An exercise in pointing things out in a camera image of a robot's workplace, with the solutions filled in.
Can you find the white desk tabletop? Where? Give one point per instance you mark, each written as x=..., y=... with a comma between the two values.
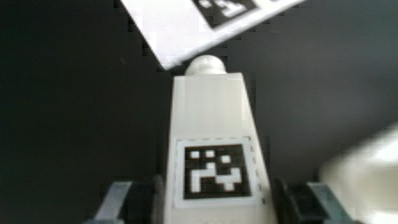
x=361, y=176

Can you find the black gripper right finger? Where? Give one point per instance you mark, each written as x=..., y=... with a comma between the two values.
x=306, y=204

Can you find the white desk leg one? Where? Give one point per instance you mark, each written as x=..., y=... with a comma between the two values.
x=217, y=186

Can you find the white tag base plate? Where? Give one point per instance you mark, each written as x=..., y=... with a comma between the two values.
x=187, y=25

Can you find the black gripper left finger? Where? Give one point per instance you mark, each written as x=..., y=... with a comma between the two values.
x=131, y=203

